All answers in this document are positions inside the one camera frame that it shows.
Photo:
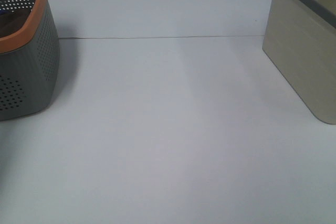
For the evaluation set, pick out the brown towel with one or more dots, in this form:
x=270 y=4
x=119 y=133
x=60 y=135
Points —
x=13 y=21

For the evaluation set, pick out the blue towel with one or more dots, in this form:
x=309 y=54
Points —
x=2 y=12

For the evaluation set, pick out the grey basket with orange rim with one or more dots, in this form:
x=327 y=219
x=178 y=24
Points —
x=29 y=61

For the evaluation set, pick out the beige bin with grey rim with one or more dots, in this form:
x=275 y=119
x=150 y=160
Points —
x=300 y=41

